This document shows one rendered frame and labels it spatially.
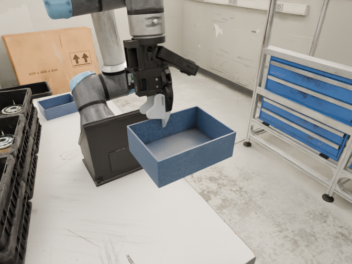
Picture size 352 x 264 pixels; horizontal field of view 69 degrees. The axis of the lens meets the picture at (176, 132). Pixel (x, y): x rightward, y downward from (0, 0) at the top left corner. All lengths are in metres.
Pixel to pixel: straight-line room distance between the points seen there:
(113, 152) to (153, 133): 0.41
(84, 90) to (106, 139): 0.22
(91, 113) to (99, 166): 0.20
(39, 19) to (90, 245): 3.37
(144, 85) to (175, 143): 0.17
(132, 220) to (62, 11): 0.67
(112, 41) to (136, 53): 0.49
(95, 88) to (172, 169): 0.63
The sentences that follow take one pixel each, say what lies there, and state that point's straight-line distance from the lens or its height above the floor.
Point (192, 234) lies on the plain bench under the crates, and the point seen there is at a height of 0.70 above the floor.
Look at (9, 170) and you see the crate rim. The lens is 0.92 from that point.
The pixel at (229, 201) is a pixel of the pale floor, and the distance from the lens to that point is 1.98.
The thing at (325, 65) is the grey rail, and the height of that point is 0.93.
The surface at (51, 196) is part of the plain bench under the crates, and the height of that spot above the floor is 0.70.
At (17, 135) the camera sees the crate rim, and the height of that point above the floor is 0.93.
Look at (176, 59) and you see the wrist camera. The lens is 0.58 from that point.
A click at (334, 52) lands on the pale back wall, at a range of 2.90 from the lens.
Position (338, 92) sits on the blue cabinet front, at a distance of 1.94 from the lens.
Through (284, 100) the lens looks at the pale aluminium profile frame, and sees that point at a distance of 2.13.
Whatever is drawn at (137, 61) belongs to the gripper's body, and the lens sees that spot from 0.57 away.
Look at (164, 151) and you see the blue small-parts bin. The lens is 0.61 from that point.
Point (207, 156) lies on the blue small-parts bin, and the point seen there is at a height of 1.09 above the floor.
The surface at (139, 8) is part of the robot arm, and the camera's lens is 0.54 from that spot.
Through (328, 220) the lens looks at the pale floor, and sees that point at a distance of 2.11.
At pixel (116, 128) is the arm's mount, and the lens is 0.98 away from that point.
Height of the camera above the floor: 1.43
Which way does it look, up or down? 32 degrees down
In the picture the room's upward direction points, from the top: straight up
